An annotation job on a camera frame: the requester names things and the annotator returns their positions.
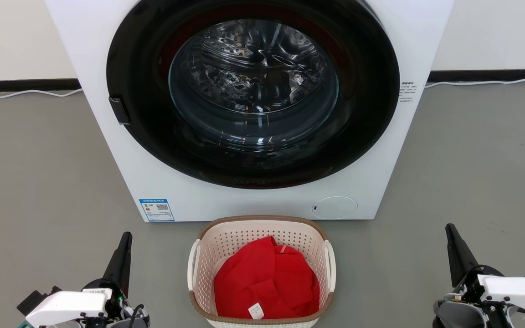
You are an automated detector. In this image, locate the steel washer drum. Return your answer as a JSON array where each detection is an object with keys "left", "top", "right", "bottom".
[{"left": 169, "top": 19, "right": 340, "bottom": 151}]

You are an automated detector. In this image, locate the white front-load washing machine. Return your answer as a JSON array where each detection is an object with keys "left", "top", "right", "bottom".
[{"left": 45, "top": 0, "right": 455, "bottom": 223}]

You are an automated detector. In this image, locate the cream perforated laundry basket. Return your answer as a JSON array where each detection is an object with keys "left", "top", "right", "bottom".
[{"left": 187, "top": 215, "right": 337, "bottom": 328}]

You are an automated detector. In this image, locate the black door handle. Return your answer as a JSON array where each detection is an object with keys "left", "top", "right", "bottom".
[{"left": 109, "top": 96, "right": 131, "bottom": 126}]

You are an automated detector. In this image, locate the blue energy label sticker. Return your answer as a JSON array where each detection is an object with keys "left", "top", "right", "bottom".
[{"left": 139, "top": 198, "right": 175, "bottom": 222}]

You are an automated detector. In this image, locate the white floor cable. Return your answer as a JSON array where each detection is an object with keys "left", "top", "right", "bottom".
[
  {"left": 424, "top": 76, "right": 525, "bottom": 90},
  {"left": 0, "top": 88, "right": 83, "bottom": 99}
]

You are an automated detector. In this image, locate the black round washer door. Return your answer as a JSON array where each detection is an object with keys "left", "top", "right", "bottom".
[{"left": 106, "top": 0, "right": 400, "bottom": 190}]

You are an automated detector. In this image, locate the white oval filter cover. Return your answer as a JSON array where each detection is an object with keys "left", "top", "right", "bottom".
[{"left": 311, "top": 196, "right": 359, "bottom": 220}]

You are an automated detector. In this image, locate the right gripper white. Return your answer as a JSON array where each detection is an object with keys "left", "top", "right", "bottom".
[{"left": 445, "top": 224, "right": 525, "bottom": 328}]

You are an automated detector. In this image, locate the red garment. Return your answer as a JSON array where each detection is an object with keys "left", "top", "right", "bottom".
[{"left": 213, "top": 236, "right": 321, "bottom": 320}]

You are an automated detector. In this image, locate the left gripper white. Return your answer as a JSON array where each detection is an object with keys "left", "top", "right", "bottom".
[{"left": 25, "top": 232, "right": 133, "bottom": 328}]

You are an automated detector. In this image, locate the small printed warning sticker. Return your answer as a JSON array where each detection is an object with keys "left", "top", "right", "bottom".
[{"left": 399, "top": 81, "right": 419, "bottom": 104}]

